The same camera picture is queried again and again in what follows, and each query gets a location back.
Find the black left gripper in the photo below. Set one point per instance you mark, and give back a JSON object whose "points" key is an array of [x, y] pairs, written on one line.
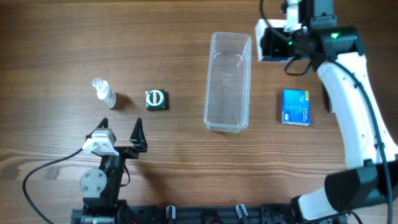
{"points": [[123, 150]]}

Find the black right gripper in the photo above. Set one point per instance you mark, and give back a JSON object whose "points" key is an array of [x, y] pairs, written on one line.
{"points": [[272, 45]]}

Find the white lotion bottle clear cap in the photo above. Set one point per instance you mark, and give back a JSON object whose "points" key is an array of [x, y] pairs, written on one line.
{"points": [[104, 92]]}

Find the green Zam-Buk box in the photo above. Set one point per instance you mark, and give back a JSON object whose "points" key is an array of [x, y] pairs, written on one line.
{"points": [[155, 100]]}

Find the blue plaster box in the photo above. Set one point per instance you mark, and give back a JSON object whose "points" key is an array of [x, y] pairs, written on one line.
{"points": [[295, 108]]}

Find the white green medicine box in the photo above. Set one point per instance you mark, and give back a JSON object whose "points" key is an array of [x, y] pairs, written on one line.
{"points": [[331, 108]]}

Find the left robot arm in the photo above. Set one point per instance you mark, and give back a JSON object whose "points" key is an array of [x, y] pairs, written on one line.
{"points": [[101, 186]]}

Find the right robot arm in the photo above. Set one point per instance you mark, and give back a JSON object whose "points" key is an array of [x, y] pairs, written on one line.
{"points": [[337, 56]]}

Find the clear plastic container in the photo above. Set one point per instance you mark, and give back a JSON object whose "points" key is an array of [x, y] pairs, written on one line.
{"points": [[228, 88]]}

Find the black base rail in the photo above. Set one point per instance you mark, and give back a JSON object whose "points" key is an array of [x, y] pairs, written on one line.
{"points": [[264, 214]]}

